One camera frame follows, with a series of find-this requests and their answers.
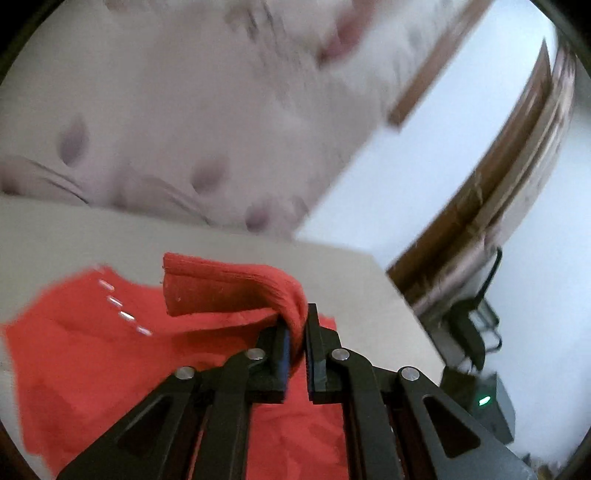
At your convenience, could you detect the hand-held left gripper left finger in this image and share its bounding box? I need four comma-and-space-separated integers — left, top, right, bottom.
55, 322, 293, 480

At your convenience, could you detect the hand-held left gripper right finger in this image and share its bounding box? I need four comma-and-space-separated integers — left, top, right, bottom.
305, 303, 539, 480

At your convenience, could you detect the red knit garment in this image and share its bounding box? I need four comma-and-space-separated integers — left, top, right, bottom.
2, 251, 352, 480

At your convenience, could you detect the black chair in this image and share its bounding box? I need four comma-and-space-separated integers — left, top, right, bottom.
445, 247, 504, 370

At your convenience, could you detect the leaf-patterned cushion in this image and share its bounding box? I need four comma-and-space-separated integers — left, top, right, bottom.
0, 0, 462, 241

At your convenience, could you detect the brown wooden door frame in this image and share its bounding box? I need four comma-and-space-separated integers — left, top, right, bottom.
385, 39, 578, 319

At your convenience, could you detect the wooden picture frame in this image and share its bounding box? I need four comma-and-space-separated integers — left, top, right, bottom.
387, 0, 491, 134

